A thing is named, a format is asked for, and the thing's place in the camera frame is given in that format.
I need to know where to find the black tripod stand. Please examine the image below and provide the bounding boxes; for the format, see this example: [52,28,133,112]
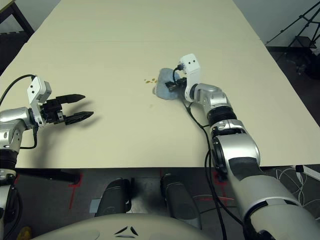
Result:
[266,0,320,51]

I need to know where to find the robot right leg dark grey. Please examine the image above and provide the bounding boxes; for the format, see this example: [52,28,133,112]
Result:
[159,173,202,230]

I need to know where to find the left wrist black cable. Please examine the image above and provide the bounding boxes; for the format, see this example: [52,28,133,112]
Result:
[0,74,38,150]

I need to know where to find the blue grey cleaning rag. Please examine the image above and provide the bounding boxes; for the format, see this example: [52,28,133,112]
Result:
[152,67,187,101]

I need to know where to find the white floor cables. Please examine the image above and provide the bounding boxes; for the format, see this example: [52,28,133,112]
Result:
[274,166,320,208]

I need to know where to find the robot leg dark grey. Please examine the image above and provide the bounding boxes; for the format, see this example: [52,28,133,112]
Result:
[159,173,202,230]
[96,177,133,218]

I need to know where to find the white bar on floor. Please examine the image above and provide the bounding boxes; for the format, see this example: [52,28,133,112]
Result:
[295,164,320,181]

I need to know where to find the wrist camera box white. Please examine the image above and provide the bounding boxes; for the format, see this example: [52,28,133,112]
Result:
[26,76,53,126]
[178,53,202,103]

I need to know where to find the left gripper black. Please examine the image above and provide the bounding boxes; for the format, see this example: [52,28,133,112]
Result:
[39,93,95,127]

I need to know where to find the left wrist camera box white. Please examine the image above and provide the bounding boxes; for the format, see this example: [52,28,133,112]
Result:
[26,76,53,126]

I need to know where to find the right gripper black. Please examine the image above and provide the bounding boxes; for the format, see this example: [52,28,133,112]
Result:
[164,77,188,93]

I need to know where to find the grey robot torso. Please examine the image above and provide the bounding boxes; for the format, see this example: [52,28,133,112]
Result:
[27,212,208,240]

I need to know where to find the black foam floor mat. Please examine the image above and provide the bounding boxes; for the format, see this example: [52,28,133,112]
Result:
[266,44,320,81]
[0,31,32,73]

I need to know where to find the robot left leg dark grey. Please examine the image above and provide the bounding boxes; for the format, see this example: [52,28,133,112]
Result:
[96,177,133,218]

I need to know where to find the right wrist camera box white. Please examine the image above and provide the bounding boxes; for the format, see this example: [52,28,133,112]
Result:
[178,53,202,103]

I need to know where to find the black table base foot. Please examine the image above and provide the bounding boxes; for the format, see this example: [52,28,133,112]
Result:
[16,168,82,186]

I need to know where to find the side table with black frame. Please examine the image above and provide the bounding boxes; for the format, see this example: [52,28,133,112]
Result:
[0,0,36,38]

